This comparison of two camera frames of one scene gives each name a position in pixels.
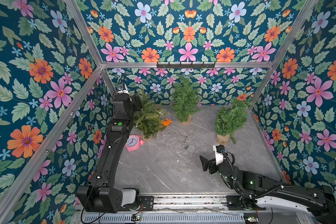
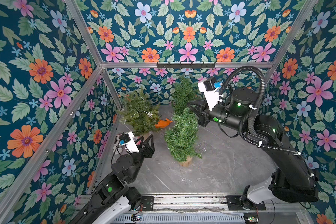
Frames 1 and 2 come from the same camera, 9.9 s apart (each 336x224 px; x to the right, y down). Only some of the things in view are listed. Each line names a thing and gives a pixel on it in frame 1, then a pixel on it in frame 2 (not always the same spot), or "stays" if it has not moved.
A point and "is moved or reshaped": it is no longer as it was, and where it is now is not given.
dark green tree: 229,120 is moved or reshaped
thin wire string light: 186,149 to 150,115
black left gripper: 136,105 to 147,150
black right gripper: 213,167 to 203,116
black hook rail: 185,66 stays
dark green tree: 184,99 stays
